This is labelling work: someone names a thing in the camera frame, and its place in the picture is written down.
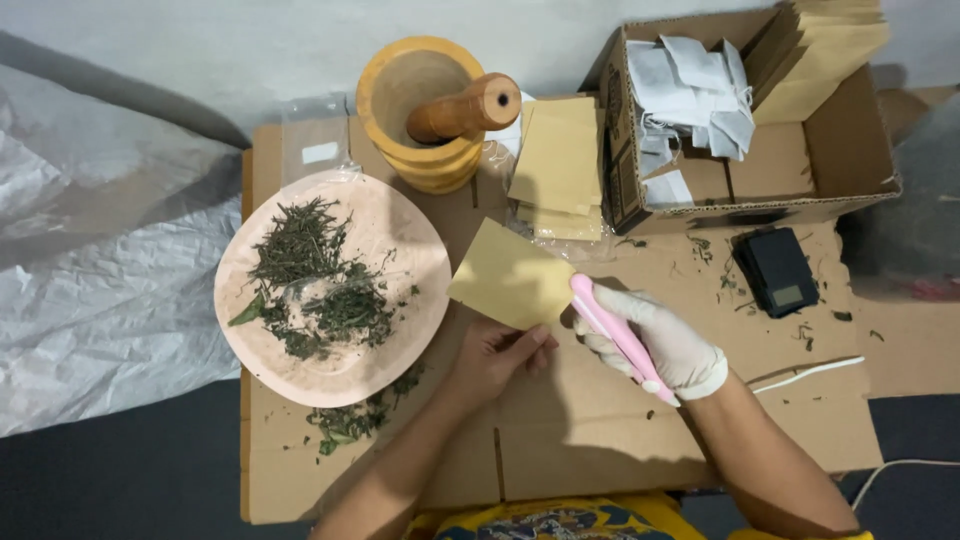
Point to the person's right hand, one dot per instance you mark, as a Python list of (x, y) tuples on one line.
[(671, 341)]

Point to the person's left hand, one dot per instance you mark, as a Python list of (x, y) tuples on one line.
[(487, 367)]

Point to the pink handheld sealer tool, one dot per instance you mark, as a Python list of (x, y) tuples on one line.
[(619, 334)]

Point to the single kraft paper pouch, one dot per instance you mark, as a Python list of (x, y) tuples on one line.
[(510, 276)]

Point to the flattened cardboard sheet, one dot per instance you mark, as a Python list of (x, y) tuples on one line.
[(585, 442)]

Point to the black digital pocket scale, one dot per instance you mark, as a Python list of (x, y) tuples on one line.
[(780, 270)]

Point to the crumpled clear plastic wrapper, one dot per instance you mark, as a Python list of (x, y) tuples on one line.
[(570, 247)]

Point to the spilled herb crumbs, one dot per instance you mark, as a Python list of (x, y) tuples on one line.
[(352, 420)]

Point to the yellow patterned garment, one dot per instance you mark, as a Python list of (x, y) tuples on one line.
[(555, 519)]

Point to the pink round plate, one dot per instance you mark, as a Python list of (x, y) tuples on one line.
[(390, 225)]

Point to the dried green herb pile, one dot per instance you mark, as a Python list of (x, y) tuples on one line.
[(315, 277)]

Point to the open cardboard box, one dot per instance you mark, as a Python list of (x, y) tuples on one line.
[(780, 165)]

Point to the stack of kraft pouches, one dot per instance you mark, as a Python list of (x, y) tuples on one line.
[(559, 161)]

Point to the pile of white tea bags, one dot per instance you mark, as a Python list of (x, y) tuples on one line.
[(690, 94)]

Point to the wooden pestle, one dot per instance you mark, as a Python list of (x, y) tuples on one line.
[(469, 111)]

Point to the translucent grey plastic bag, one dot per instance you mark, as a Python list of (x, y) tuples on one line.
[(915, 202)]

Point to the wooden mortar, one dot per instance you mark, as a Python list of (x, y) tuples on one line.
[(409, 94)]

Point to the clear plastic bag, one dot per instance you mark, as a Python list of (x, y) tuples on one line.
[(315, 139)]

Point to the bundle of tan paper bags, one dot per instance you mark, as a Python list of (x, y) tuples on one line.
[(817, 60)]

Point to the white plastic sheet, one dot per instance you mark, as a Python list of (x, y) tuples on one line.
[(97, 285)]

